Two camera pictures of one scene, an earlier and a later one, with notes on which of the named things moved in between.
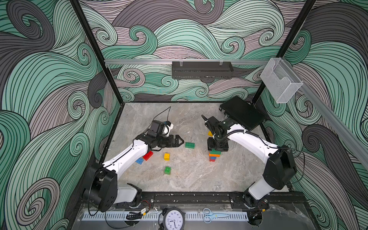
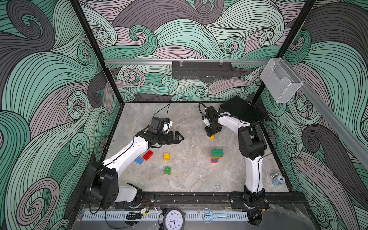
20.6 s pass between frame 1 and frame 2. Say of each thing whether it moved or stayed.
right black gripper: moved
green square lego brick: stayed
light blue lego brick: stayed
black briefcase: stayed
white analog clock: stayed
